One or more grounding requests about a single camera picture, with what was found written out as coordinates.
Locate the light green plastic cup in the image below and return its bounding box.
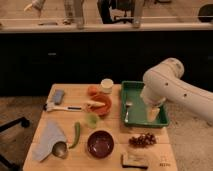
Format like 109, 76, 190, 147
86, 113, 99, 129

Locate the grey blue sponge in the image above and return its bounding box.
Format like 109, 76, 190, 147
52, 89, 65, 105

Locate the green plastic tray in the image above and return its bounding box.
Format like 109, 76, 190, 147
120, 81, 169, 128

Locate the bunch of dark grapes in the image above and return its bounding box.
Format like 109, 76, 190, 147
129, 133, 157, 148

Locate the metal spoon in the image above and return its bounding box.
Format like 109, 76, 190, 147
52, 141, 68, 159

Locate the green chili pepper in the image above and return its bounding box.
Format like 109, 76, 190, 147
69, 122, 81, 149

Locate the white banana piece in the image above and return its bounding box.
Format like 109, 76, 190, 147
86, 100, 105, 107

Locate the dark red bowl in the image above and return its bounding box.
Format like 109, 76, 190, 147
87, 130, 114, 159

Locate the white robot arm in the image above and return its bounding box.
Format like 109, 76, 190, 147
141, 58, 213, 125

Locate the orange apple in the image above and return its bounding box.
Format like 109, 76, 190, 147
87, 85, 99, 96

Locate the white plastic cup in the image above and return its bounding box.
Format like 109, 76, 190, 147
100, 78, 114, 94

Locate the black chair base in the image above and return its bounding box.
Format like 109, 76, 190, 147
0, 116, 31, 171

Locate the grey cloth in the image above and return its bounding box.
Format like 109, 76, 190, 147
32, 120, 67, 162

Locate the black office chair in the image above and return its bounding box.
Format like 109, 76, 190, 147
97, 0, 135, 24

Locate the orange plate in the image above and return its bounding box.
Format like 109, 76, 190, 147
88, 93, 112, 116

